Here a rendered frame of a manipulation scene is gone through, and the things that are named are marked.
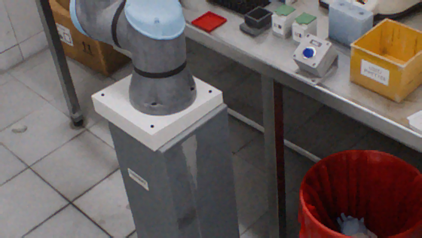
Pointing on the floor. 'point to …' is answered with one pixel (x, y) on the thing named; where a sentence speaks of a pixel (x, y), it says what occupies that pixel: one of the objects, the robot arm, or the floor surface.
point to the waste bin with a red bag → (361, 195)
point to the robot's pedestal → (181, 181)
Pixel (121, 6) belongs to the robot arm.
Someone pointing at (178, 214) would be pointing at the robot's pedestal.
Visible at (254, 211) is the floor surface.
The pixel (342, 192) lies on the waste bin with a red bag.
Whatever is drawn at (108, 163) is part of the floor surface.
